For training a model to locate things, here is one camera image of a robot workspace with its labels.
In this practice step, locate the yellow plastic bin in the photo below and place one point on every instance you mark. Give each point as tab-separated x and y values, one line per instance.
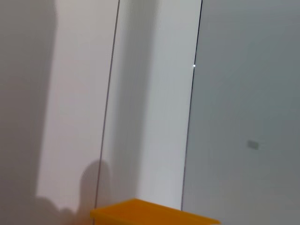
145	212

